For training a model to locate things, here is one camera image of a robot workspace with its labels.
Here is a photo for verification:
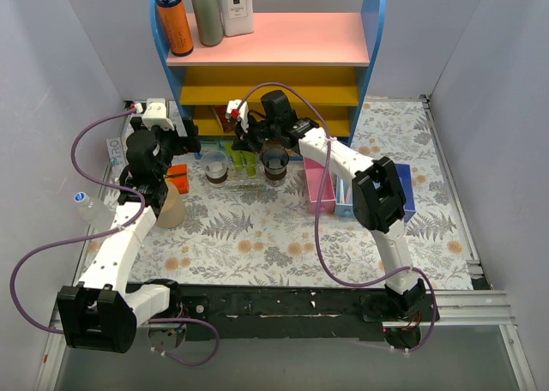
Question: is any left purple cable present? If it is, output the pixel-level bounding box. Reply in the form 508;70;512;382
9;103;220;367

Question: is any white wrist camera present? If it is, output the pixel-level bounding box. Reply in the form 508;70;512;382
225;99;249;133
133;98;176;131

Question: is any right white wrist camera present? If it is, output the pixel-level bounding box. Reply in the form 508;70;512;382
225;99;249;133

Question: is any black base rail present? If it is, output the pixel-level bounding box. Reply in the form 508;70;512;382
132;281;430;340

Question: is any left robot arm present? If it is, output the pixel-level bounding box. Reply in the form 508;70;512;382
57;116;198;353

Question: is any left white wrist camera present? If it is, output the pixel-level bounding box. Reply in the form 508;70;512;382
133;98;176;131

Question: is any white labelled bottle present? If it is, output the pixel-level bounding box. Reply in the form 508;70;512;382
219;0;254;37

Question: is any dark blue cup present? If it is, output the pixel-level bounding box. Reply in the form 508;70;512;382
261;147;289;187

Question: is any clear cup brown base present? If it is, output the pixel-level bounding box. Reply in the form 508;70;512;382
200;151;228;187

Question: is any blue wooden shelf unit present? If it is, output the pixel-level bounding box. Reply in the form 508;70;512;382
149;0;386;142

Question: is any purple cable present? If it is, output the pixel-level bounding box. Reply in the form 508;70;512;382
236;81;439;353
9;103;220;367

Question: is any orange spray bottle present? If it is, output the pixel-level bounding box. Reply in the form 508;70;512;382
155;0;194;57

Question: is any orange razor package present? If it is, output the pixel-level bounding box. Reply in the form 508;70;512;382
166;164;189;195

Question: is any pink drawer box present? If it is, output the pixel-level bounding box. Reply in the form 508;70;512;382
304;158;336;214

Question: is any grey green bottle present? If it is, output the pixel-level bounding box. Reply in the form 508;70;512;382
191;0;224;46

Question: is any clear water bottle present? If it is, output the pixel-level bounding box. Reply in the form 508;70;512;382
74;191;115;232

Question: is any green toothpaste tube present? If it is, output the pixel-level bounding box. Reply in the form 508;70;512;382
226;144;244;172
241;151;256;177

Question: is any clear textured glass tray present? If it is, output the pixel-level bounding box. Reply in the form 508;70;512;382
190;161;307;206

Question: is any light blue drawer box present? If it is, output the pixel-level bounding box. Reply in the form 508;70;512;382
335;177;354;219

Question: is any purple blue drawer box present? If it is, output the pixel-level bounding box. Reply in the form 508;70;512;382
395;164;416;223

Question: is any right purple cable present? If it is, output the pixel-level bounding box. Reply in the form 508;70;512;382
236;81;439;353

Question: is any teal soap box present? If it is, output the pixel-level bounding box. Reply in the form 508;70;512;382
200;136;220;153

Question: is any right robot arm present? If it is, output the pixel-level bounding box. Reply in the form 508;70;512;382
226;89;425;321

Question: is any aluminium frame rail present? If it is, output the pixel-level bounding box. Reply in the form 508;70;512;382
376;291;537;390

